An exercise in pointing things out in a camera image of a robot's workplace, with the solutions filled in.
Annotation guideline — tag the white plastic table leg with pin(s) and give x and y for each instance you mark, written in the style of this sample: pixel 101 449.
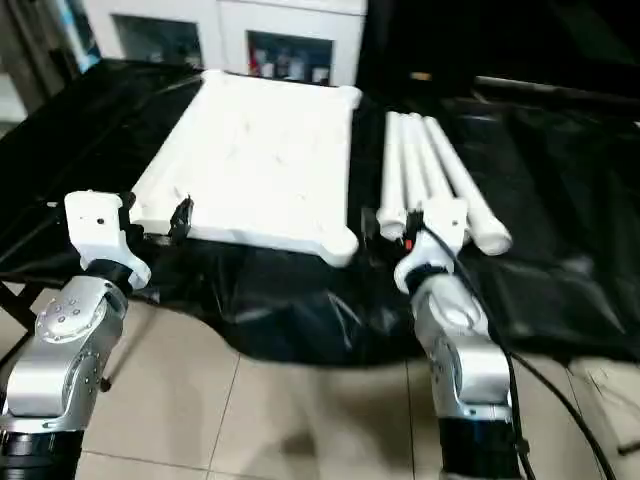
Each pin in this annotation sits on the white plastic table leg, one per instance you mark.
pixel 470 190
pixel 435 165
pixel 411 160
pixel 390 160

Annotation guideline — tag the white plastic table top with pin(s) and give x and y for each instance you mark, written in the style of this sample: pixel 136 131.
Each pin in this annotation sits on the white plastic table top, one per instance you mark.
pixel 260 150

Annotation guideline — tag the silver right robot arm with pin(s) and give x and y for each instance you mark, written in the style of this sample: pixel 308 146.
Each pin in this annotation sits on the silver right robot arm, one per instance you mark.
pixel 465 350

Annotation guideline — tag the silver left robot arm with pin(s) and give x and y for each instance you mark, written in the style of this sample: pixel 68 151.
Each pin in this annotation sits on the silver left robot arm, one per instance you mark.
pixel 60 350

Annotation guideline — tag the black plastic mat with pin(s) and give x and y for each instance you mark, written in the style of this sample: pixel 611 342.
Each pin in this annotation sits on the black plastic mat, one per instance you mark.
pixel 300 310

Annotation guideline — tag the small yellow label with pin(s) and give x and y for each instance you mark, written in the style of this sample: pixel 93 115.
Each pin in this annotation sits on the small yellow label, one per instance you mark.
pixel 421 76

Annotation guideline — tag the silver metal bar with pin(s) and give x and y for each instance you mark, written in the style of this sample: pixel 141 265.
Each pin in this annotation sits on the silver metal bar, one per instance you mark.
pixel 550 90

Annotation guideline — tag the white glass-door cabinet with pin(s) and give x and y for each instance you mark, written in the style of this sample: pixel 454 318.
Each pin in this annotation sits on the white glass-door cabinet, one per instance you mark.
pixel 220 15

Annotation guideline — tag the grey curtain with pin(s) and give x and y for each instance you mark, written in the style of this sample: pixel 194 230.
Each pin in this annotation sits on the grey curtain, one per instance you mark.
pixel 25 40

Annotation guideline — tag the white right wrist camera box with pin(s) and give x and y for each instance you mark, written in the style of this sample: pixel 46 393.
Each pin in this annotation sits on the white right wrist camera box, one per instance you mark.
pixel 440 225

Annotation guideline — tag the black folding table frame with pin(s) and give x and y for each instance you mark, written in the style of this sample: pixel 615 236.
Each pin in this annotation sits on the black folding table frame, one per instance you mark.
pixel 15 300

